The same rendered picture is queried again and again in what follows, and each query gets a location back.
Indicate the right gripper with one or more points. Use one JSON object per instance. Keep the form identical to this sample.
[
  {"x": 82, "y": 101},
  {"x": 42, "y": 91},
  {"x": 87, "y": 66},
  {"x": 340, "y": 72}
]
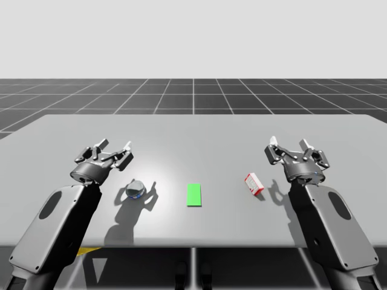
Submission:
[{"x": 303, "y": 172}]

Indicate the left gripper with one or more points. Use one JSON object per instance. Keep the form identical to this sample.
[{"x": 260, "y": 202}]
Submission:
[{"x": 90, "y": 170}]

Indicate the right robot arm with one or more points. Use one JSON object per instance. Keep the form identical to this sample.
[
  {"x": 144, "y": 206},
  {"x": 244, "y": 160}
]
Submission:
[{"x": 335, "y": 229}]

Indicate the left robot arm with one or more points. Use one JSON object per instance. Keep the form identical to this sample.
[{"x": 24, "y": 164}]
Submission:
[{"x": 51, "y": 223}]

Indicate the blue flat can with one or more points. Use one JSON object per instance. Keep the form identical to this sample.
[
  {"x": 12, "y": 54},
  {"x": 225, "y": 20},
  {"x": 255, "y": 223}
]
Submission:
[{"x": 135, "y": 188}]

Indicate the red and white carton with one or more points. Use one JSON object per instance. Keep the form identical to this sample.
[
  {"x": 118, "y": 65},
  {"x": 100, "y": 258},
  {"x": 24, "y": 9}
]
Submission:
[{"x": 253, "y": 183}]

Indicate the green pad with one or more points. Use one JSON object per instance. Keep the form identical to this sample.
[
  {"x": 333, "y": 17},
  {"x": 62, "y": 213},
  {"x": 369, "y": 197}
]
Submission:
[{"x": 194, "y": 195}]

